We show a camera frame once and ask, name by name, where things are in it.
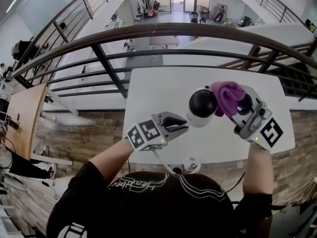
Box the clothes rack with garments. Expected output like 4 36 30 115
137 0 160 18

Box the person's black t-shirt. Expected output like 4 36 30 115
46 161 273 238

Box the purple cloth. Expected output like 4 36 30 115
210 81 247 118

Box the curved balcony railing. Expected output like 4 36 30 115
234 0 307 23

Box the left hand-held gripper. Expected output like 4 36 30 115
126 111 189 151

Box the person's right forearm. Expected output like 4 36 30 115
242 142 274 195

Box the dark metal railing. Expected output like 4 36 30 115
11 0 136 70
11 22 317 101

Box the white dome camera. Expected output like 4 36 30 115
186 88 219 128

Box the person's left forearm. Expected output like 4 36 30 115
89 137 136 183

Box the white power cable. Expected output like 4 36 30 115
272 175 317 205

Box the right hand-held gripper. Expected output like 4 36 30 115
230 85 284 150

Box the white table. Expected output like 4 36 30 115
122 67 296 165

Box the light wooden desk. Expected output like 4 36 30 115
4 82 48 161

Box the wooden staircase railing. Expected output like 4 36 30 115
220 37 317 101

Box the white camera cable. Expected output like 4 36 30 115
154 150 202 175

